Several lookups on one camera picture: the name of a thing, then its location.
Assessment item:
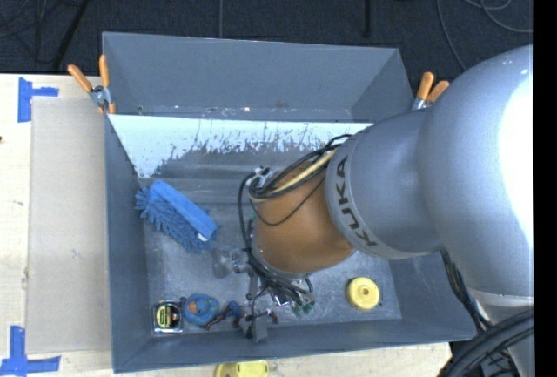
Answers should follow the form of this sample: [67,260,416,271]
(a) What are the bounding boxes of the blue round toy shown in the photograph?
[182,293,221,327]

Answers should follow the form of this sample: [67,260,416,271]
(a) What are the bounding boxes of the grey metal bin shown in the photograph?
[100,31,478,374]

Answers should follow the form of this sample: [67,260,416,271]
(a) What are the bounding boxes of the black and yellow tape measure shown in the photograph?
[152,300,185,335]

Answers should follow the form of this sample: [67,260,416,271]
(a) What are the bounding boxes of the yellow round disc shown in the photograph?
[345,276,381,313]

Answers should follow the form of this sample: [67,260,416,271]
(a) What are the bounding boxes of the small blue and brown toy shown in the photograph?
[203,300,245,331]

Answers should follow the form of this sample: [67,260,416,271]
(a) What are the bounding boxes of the blue fringed duster head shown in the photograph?
[133,179,220,255]

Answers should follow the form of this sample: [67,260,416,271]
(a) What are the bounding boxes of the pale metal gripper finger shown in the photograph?
[211,246,251,279]
[238,309,280,345]

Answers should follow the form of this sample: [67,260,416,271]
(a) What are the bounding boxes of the pale wood flat board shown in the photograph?
[24,96,112,354]

